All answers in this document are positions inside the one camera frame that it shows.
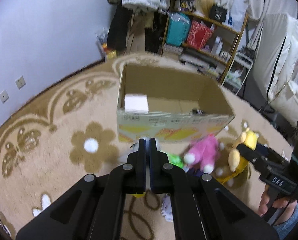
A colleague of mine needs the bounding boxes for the beige floral carpet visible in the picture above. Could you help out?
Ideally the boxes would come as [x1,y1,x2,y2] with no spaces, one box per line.
[0,53,292,239]

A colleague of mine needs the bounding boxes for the wooden shelf unit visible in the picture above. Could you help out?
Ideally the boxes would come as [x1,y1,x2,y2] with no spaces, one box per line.
[160,11,248,83]

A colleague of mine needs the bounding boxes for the wall socket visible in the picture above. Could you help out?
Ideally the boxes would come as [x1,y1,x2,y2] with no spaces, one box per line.
[15,76,26,89]
[0,90,9,103]

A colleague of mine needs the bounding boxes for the beige hanging trousers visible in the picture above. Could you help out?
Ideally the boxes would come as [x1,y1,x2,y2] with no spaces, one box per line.
[125,15,145,54]

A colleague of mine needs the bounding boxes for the lower wall socket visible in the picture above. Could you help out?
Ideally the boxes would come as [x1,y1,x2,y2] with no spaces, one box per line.
[0,90,9,103]

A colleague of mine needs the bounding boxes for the white rolling cart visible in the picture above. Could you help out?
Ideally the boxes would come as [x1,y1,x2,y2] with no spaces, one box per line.
[222,51,253,95]

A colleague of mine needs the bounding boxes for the green tissue pack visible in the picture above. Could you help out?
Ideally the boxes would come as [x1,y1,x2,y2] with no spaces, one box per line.
[167,153,184,168]

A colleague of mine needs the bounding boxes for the black box marked 40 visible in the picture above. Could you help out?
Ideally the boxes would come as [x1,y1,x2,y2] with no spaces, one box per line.
[208,4,227,23]

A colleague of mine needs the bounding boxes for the pink plush toy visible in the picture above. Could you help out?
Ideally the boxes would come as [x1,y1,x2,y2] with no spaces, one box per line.
[183,134,224,174]

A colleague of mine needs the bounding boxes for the blonde wig head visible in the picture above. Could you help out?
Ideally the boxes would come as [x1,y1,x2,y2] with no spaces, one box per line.
[195,0,215,17]

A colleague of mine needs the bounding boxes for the black hanging garment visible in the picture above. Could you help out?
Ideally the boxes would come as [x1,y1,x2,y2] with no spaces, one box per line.
[107,4,132,51]

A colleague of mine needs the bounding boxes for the open cardboard box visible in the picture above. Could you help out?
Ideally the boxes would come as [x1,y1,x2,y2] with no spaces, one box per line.
[117,63,235,142]

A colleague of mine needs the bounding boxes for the person's right hand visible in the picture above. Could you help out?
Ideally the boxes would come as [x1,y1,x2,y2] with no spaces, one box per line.
[257,185,297,225]

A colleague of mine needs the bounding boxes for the white chick plush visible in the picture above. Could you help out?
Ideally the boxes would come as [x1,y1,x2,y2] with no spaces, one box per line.
[127,138,163,197]

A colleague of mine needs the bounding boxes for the black face wash tube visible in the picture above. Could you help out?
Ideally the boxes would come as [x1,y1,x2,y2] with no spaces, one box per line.
[192,108,205,115]

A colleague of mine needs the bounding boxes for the pink swirl roll plush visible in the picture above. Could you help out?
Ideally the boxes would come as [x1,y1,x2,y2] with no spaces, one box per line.
[124,94,149,113]

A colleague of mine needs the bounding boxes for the yellow plush toy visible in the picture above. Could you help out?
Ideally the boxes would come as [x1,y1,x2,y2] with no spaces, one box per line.
[215,127,259,186]

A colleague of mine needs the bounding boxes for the red patterned bag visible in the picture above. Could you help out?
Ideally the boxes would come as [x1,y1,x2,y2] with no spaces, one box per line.
[187,21,213,50]

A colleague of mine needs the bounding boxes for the cream folded mattress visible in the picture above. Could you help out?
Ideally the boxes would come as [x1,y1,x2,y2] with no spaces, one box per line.
[252,13,298,127]

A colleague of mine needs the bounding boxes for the stack of books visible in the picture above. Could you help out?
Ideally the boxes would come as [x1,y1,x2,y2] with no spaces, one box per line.
[162,44,184,57]

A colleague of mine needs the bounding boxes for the upper wall socket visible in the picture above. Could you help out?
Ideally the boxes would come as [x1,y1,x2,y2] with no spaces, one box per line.
[15,76,26,89]

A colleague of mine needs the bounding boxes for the plastic bag of toys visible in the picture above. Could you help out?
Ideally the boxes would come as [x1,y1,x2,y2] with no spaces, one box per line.
[96,28,117,61]

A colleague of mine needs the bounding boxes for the teal tote bag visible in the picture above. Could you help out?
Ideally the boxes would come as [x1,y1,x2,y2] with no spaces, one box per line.
[166,12,191,47]

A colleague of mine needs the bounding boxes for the lavender plush cushion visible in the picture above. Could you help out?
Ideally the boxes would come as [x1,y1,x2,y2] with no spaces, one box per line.
[161,194,173,223]

